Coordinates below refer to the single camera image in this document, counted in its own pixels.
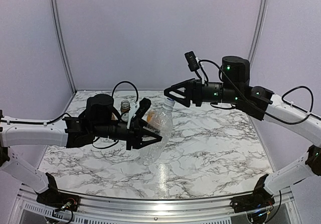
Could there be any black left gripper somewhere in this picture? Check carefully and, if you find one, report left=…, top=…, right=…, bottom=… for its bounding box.
left=92, top=120, right=163, bottom=151

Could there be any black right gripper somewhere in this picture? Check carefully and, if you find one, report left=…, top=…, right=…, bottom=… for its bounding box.
left=164, top=78, right=242, bottom=107

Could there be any orange object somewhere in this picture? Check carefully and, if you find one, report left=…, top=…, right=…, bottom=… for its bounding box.
left=146, top=110, right=156, bottom=123

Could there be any clear water bottle blue cap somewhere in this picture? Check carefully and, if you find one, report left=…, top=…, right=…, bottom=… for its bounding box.
left=139, top=97, right=176, bottom=165

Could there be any tea bottle red label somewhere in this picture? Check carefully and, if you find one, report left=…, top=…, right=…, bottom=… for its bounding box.
left=111, top=113, right=118, bottom=121

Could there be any coffee bottle white label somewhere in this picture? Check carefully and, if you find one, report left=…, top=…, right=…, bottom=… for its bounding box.
left=120, top=99, right=130, bottom=122

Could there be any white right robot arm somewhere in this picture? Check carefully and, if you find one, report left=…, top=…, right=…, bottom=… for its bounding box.
left=164, top=56, right=320, bottom=208

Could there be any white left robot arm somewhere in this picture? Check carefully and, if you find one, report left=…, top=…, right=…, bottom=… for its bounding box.
left=1, top=94, right=162, bottom=206

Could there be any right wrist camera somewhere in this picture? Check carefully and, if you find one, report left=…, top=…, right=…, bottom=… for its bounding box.
left=184, top=51, right=209, bottom=82

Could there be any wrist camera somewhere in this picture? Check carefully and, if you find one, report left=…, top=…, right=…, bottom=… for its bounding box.
left=184, top=51, right=209, bottom=82
left=126, top=97, right=151, bottom=130

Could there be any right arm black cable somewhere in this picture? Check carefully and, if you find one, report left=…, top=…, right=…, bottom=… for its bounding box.
left=199, top=59, right=321, bottom=126

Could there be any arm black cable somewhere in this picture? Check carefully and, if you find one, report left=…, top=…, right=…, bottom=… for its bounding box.
left=199, top=59, right=321, bottom=126
left=92, top=80, right=139, bottom=149

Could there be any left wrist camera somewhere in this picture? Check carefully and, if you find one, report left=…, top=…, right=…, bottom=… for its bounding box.
left=126, top=97, right=151, bottom=130

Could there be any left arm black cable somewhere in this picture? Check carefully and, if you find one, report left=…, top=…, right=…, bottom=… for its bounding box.
left=92, top=80, right=139, bottom=149

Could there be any right aluminium frame post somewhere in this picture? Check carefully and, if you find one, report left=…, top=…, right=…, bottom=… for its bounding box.
left=240, top=0, right=268, bottom=64

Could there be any aluminium frame post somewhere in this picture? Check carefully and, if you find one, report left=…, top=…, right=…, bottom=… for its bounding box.
left=50, top=0, right=77, bottom=94
left=240, top=0, right=268, bottom=64

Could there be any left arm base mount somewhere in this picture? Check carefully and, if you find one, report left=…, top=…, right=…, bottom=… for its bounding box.
left=36, top=173, right=80, bottom=211

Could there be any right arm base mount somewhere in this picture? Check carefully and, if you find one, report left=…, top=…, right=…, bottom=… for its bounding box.
left=230, top=174, right=275, bottom=213

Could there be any aluminium table front rail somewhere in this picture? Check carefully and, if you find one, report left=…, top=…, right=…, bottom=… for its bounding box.
left=8, top=184, right=301, bottom=223

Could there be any left aluminium frame post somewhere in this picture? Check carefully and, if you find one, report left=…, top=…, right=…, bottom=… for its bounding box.
left=50, top=0, right=77, bottom=94

